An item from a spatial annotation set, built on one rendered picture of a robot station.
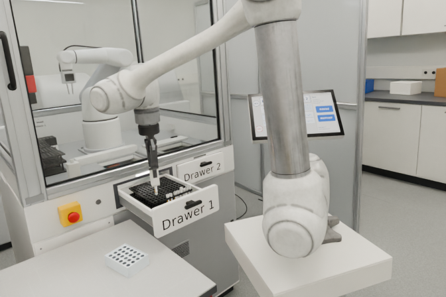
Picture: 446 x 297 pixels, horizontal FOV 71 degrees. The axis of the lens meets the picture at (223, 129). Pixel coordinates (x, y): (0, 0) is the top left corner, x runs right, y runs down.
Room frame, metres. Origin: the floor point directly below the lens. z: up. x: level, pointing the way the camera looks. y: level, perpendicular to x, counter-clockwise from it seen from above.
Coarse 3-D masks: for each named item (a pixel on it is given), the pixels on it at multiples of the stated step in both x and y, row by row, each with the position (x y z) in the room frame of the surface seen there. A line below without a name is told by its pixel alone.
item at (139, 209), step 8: (160, 176) 1.41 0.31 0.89; (168, 176) 1.41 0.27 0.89; (136, 184) 1.33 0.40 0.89; (184, 184) 1.31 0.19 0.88; (120, 192) 1.25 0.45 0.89; (128, 192) 1.30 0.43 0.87; (120, 200) 1.25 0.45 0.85; (128, 200) 1.19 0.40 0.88; (136, 200) 1.15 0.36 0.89; (128, 208) 1.19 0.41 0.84; (136, 208) 1.13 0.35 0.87; (144, 208) 1.09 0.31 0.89; (144, 216) 1.09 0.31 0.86; (152, 224) 1.04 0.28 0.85
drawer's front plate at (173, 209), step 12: (192, 192) 1.12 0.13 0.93; (204, 192) 1.14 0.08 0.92; (216, 192) 1.18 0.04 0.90; (168, 204) 1.03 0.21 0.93; (180, 204) 1.06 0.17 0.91; (204, 204) 1.13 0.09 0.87; (216, 204) 1.17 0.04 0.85; (156, 216) 1.00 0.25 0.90; (168, 216) 1.03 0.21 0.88; (192, 216) 1.10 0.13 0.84; (204, 216) 1.13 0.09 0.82; (156, 228) 0.99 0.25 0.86; (168, 228) 1.02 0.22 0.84
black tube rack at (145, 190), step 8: (144, 184) 1.30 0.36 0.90; (160, 184) 1.29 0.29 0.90; (168, 184) 1.29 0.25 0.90; (176, 184) 1.28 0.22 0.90; (136, 192) 1.22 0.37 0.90; (144, 192) 1.22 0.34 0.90; (152, 192) 1.21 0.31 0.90; (160, 192) 1.20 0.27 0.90; (168, 192) 1.20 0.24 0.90; (144, 200) 1.19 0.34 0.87; (152, 200) 1.13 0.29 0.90
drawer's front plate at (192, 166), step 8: (216, 152) 1.62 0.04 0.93; (192, 160) 1.51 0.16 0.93; (200, 160) 1.53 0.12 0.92; (208, 160) 1.56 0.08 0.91; (216, 160) 1.60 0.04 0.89; (184, 168) 1.46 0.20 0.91; (192, 168) 1.49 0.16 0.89; (200, 168) 1.53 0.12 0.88; (216, 168) 1.59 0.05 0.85; (184, 176) 1.46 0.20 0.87; (192, 176) 1.49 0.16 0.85; (200, 176) 1.52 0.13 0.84; (208, 176) 1.56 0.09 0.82
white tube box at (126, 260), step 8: (120, 248) 0.99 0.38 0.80; (128, 248) 0.99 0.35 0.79; (104, 256) 0.94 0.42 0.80; (112, 256) 0.94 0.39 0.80; (120, 256) 0.94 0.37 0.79; (128, 256) 0.94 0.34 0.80; (136, 256) 0.93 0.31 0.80; (144, 256) 0.93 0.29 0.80; (112, 264) 0.92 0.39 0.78; (120, 264) 0.89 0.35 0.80; (128, 264) 0.89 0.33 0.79; (136, 264) 0.90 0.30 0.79; (144, 264) 0.92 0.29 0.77; (120, 272) 0.89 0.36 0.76; (128, 272) 0.87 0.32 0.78; (136, 272) 0.89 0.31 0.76
